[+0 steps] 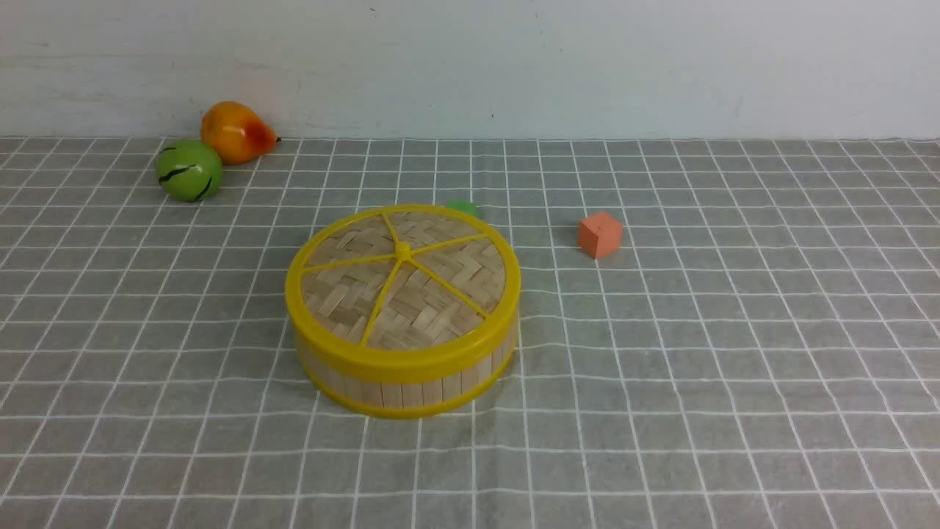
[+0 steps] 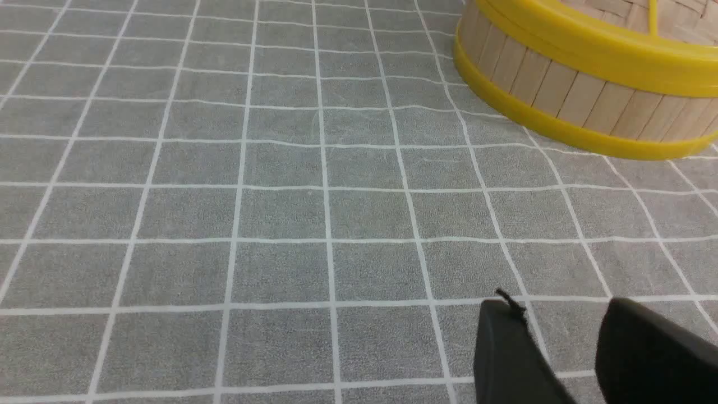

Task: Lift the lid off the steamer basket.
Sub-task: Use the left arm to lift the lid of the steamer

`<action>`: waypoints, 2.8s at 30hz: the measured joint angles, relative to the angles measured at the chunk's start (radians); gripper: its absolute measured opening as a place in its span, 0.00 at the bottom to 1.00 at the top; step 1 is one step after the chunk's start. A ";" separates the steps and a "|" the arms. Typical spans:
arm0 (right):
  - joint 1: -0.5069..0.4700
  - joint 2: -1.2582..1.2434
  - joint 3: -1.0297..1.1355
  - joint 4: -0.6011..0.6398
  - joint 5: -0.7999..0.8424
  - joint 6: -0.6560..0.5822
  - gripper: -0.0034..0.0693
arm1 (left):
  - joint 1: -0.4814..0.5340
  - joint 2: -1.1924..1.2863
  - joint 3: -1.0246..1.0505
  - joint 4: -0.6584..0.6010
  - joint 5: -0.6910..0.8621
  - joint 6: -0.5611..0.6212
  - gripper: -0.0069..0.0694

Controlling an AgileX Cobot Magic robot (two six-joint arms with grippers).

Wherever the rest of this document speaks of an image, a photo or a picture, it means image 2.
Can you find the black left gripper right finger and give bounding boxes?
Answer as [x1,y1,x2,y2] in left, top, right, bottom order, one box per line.
[595,297,717,403]

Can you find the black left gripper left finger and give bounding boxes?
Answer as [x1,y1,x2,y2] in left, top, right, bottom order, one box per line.
[473,289,575,403]

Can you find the bamboo steamer basket yellow rims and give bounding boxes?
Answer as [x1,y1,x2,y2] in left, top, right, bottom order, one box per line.
[454,1,717,160]

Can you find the grey checkered tablecloth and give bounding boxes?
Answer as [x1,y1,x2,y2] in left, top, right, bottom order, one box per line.
[1,1,716,403]

